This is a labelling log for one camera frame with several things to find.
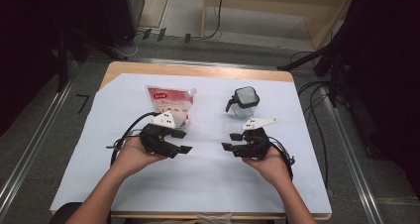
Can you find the red and white spouted pouch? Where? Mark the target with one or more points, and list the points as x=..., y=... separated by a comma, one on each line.
x=171, y=100

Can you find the light wooden shelf frame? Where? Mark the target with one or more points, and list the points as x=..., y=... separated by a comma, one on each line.
x=317, y=22

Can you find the black metal stand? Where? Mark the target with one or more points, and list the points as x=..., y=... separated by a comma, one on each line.
x=62, y=62
x=317, y=57

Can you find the black tape strip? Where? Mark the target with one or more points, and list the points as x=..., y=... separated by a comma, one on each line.
x=147, y=34
x=161, y=34
x=187, y=38

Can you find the black cabinet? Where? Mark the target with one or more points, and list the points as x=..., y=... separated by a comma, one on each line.
x=122, y=12

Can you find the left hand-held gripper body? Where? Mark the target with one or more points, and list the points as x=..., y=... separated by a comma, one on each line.
x=158, y=141

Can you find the dark curtain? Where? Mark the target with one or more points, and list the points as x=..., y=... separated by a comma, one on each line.
x=29, y=45
x=389, y=85

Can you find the person's left hand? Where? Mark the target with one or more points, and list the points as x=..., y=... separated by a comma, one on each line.
x=132, y=158

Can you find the person's right hand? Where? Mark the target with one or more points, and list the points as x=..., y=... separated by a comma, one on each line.
x=272, y=168

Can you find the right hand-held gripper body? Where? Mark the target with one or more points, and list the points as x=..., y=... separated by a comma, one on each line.
x=256, y=144

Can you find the metal floor rail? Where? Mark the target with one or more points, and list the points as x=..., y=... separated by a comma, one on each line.
x=353, y=164
x=33, y=151
x=204, y=64

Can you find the black tape corner mark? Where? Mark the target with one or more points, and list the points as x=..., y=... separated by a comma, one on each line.
x=84, y=100

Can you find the clear jar with black lid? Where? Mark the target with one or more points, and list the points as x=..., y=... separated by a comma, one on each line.
x=246, y=98

